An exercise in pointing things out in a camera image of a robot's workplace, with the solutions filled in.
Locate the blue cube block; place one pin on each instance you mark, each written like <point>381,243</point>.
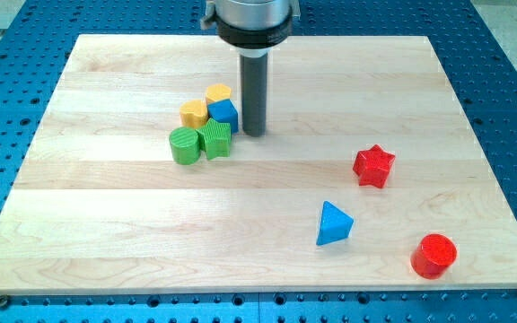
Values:
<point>223,111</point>

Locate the yellow heart block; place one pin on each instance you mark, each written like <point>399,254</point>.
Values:
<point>194,113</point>

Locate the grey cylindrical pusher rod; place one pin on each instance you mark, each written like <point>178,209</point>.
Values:
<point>253,73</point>

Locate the red cylinder block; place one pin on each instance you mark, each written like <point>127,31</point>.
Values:
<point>433,256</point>

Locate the yellow hexagon block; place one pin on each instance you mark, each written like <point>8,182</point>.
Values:
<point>217,92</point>

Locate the light wooden board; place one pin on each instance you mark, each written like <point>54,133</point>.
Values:
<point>99,205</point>

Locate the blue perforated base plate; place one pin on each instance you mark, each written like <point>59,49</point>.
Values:
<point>36,45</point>

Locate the blue triangle block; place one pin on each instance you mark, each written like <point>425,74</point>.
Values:
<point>335,225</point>

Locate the green cylinder block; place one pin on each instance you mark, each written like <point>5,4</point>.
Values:
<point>184,145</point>

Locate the green star block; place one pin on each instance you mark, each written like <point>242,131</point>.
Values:
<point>215,139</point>

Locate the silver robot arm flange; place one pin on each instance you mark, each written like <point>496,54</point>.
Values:
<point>252,27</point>

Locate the red star block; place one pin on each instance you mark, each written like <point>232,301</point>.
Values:
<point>373,166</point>

